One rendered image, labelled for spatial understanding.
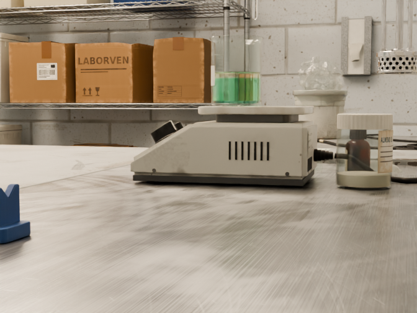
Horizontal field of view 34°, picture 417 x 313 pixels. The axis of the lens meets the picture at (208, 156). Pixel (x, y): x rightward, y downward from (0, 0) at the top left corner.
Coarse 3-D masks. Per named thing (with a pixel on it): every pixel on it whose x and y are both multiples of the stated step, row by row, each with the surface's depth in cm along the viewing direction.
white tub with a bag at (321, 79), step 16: (304, 64) 176; (320, 64) 173; (336, 64) 174; (304, 80) 174; (320, 80) 171; (336, 80) 172; (304, 96) 173; (320, 96) 171; (336, 96) 172; (320, 112) 172; (336, 112) 173; (320, 128) 172; (336, 128) 174
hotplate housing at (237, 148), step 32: (192, 128) 75; (224, 128) 74; (256, 128) 73; (288, 128) 72; (160, 160) 76; (192, 160) 75; (224, 160) 74; (256, 160) 73; (288, 160) 72; (320, 160) 80
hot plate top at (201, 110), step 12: (204, 108) 75; (216, 108) 75; (228, 108) 74; (240, 108) 74; (252, 108) 74; (264, 108) 73; (276, 108) 73; (288, 108) 73; (300, 108) 73; (312, 108) 80
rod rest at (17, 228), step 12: (0, 192) 45; (12, 192) 46; (0, 204) 45; (12, 204) 46; (0, 216) 45; (12, 216) 46; (0, 228) 44; (12, 228) 45; (24, 228) 46; (0, 240) 44; (12, 240) 45
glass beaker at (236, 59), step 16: (224, 48) 77; (240, 48) 77; (256, 48) 78; (224, 64) 77; (240, 64) 77; (256, 64) 78; (224, 80) 78; (240, 80) 77; (256, 80) 78; (224, 96) 78; (240, 96) 77; (256, 96) 78
